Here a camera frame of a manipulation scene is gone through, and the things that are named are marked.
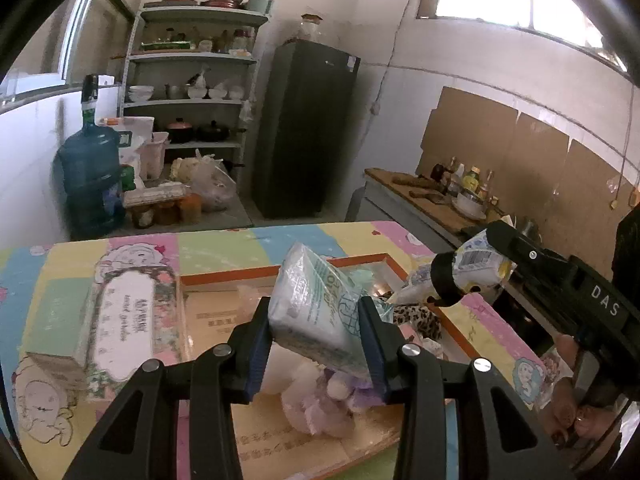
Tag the glass jar with red lid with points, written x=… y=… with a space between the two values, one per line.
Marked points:
x=311 y=30

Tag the blue water jug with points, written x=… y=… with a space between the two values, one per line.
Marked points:
x=92 y=175

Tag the red stacked pans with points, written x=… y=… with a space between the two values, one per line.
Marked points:
x=223 y=1

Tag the green cardboard box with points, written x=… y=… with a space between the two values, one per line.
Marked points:
x=60 y=320

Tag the mint green cloth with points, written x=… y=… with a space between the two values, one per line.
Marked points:
x=366 y=277

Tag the sliding window with grey frame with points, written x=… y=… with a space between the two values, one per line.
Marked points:
x=80 y=20

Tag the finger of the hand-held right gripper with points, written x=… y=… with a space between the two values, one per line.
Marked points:
x=530 y=255
x=445 y=280

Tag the purple fabric plush toy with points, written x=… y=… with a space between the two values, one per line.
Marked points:
x=360 y=395

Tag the row of white bowls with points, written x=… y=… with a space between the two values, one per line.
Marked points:
x=185 y=92

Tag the white metal shelf rack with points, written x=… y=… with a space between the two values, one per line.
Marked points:
x=192 y=62

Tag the clear plastic bag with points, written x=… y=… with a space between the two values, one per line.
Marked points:
x=214 y=187

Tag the dark green refrigerator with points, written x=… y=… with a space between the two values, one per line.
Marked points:
x=305 y=135

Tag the leopard print cloth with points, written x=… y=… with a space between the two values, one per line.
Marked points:
x=417 y=317

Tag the floral tissue box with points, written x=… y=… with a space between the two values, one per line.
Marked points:
x=130 y=320

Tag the teddy bear with pink dress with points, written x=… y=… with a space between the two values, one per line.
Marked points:
x=315 y=410

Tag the jars with egg carton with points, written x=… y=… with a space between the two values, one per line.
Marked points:
x=160 y=202

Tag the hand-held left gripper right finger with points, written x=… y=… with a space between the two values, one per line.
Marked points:
x=372 y=345

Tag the teal enamel pot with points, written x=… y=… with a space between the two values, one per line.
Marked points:
x=260 y=2

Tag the group of condiment bottles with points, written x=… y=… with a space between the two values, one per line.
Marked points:
x=465 y=177

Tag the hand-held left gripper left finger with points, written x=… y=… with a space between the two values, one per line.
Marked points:
x=260 y=360

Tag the white plastic bucket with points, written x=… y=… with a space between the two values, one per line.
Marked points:
x=153 y=155

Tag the red cooking pot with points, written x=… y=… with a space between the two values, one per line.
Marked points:
x=179 y=131

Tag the white bowl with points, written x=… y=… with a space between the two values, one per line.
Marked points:
x=469 y=206

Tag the kitchen counter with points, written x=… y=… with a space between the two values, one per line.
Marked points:
x=395 y=200

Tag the cardboard sheets on wall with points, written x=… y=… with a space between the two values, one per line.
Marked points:
x=530 y=160

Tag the black frying pan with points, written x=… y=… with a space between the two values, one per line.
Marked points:
x=216 y=132

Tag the person's right hand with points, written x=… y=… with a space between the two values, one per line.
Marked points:
x=565 y=405

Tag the orange rimmed cardboard box tray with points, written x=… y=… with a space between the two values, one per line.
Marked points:
x=215 y=310

